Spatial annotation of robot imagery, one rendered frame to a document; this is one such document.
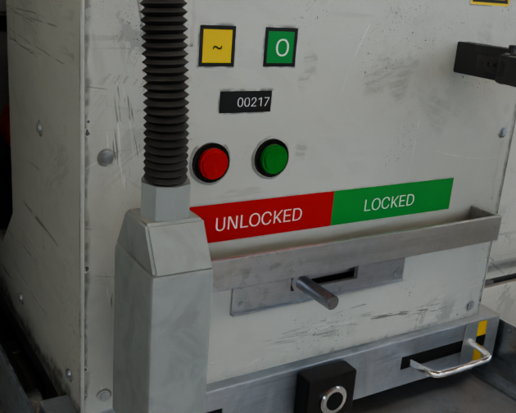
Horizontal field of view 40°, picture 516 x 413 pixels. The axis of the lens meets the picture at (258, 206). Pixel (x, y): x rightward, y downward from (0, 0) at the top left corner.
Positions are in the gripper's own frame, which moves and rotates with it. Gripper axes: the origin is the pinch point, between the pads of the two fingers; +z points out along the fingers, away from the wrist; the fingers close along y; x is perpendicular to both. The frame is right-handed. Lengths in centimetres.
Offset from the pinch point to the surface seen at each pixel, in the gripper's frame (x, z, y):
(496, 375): -37.9, 0.8, 12.3
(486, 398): -38.3, -1.8, 7.7
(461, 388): -38.3, 1.0, 6.5
